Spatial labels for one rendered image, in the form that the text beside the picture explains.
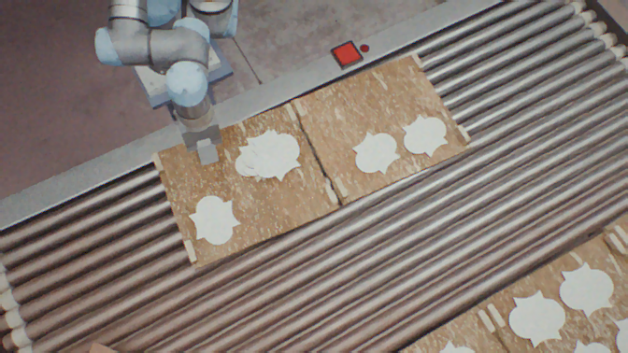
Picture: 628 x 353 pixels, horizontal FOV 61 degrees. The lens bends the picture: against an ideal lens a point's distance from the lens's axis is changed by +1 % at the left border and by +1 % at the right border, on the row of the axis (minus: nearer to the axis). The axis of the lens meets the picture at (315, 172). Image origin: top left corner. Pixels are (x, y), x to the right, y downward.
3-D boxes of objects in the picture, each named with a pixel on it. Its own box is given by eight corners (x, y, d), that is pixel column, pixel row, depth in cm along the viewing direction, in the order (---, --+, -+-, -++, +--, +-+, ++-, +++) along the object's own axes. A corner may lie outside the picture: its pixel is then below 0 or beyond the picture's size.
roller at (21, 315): (2, 317, 134) (-8, 315, 129) (592, 26, 176) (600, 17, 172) (8, 335, 132) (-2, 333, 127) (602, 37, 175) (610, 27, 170)
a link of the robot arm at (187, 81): (206, 56, 103) (204, 94, 100) (212, 85, 113) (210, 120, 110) (164, 55, 102) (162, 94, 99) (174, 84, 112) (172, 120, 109)
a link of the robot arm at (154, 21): (147, 11, 155) (135, -22, 142) (193, 12, 156) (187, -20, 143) (143, 47, 150) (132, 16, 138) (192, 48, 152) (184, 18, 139)
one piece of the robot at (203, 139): (181, 148, 109) (192, 176, 125) (223, 136, 111) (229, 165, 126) (166, 99, 113) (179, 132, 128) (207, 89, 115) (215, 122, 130)
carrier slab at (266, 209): (152, 156, 147) (151, 153, 146) (288, 105, 155) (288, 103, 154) (194, 270, 136) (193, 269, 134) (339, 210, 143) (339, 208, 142)
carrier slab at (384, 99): (290, 104, 155) (290, 101, 154) (410, 56, 164) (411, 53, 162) (343, 206, 144) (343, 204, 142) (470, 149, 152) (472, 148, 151)
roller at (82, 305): (8, 336, 132) (-2, 333, 127) (602, 37, 175) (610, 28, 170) (14, 354, 130) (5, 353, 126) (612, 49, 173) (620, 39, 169)
